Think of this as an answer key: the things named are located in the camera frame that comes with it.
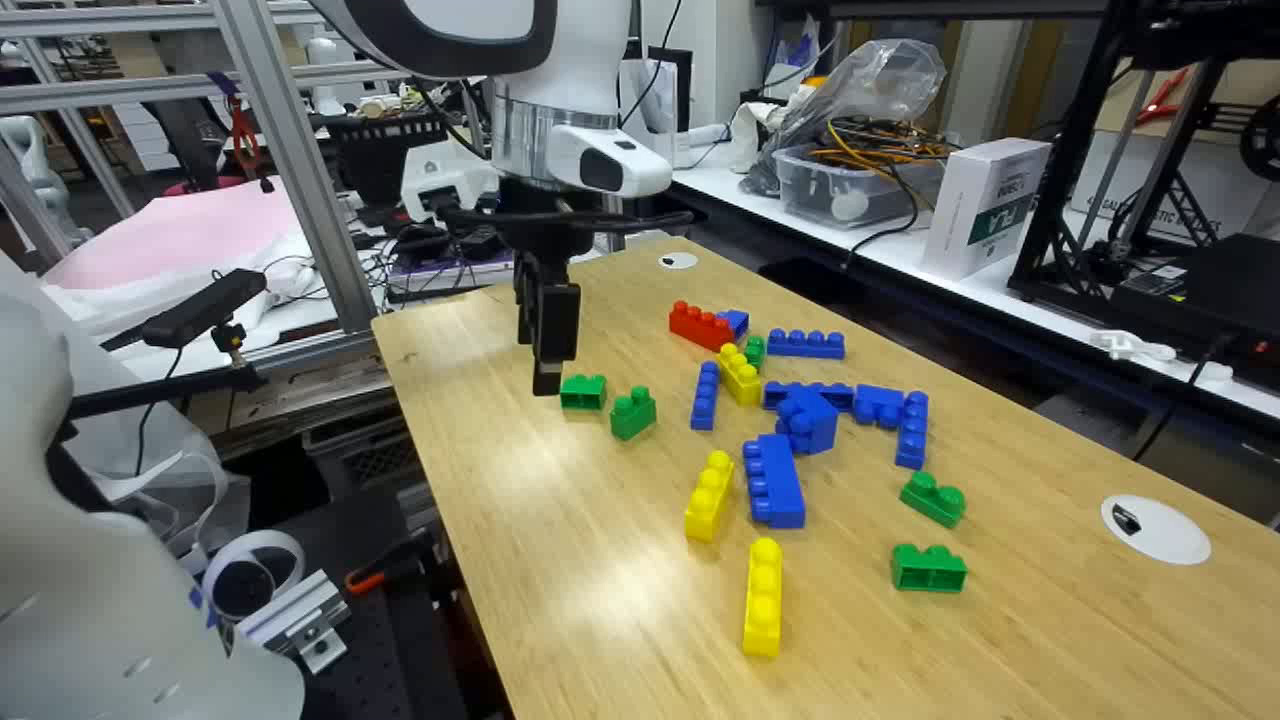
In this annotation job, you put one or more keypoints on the white side table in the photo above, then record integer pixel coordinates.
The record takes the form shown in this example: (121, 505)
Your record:
(972, 297)

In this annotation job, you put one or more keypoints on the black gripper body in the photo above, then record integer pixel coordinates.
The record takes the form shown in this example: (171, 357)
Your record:
(547, 232)

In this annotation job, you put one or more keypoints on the blue square building block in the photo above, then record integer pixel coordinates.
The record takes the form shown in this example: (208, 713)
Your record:
(808, 424)

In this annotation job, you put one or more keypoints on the pink cloth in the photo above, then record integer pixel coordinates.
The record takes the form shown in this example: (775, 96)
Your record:
(173, 242)

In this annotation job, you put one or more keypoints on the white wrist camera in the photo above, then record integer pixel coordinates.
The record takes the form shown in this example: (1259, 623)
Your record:
(626, 162)

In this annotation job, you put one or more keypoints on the clear crumpled plastic bag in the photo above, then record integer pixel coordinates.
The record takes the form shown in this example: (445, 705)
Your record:
(882, 80)

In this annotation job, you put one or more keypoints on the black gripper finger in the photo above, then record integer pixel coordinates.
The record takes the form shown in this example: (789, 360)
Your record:
(527, 303)
(557, 325)

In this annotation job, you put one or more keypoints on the black frame 3D printer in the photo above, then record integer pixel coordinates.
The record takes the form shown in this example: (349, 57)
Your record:
(1226, 303)

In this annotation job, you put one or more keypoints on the short blue building block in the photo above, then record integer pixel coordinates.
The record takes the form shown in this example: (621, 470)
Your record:
(878, 407)

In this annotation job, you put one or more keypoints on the wide long blue building block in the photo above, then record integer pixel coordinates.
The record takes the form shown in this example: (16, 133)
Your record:
(775, 482)

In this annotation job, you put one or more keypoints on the black mesh basket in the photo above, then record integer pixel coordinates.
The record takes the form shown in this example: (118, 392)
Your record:
(383, 145)

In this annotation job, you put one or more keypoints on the clear plastic sheet bag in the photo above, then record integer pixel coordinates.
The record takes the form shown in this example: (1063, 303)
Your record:
(162, 464)

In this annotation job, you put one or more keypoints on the green building block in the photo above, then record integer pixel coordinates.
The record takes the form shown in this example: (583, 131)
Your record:
(583, 392)
(634, 416)
(930, 568)
(753, 354)
(933, 501)

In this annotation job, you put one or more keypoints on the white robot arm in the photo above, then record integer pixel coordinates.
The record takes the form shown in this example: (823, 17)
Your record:
(594, 54)

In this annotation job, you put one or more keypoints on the white cardboard box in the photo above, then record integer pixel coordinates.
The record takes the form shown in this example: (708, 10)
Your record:
(983, 186)

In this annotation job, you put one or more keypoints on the metal bracket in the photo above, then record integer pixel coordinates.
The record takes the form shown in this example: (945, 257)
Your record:
(303, 613)

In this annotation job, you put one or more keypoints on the white tape roll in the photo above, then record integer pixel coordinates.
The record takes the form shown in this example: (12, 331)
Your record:
(258, 538)

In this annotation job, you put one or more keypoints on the narrow blue building block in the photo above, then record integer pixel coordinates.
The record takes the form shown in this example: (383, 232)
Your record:
(841, 392)
(914, 432)
(707, 398)
(806, 347)

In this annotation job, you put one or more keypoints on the clear plastic storage bin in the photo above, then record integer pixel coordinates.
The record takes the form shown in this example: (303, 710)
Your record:
(813, 192)

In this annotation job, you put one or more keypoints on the aluminium extrusion frame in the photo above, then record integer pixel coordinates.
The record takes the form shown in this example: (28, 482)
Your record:
(293, 145)

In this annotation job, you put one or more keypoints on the red building block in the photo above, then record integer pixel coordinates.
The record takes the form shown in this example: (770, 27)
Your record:
(698, 325)

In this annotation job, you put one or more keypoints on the red clamp tools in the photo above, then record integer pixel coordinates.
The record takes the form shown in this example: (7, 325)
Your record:
(243, 133)

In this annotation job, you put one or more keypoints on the yellow building block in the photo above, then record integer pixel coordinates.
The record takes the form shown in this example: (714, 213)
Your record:
(742, 378)
(708, 497)
(762, 601)

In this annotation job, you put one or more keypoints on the black stereo camera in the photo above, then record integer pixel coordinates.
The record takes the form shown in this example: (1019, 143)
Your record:
(195, 307)

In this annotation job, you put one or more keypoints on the small blue building block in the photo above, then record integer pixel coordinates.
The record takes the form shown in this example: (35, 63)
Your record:
(739, 323)

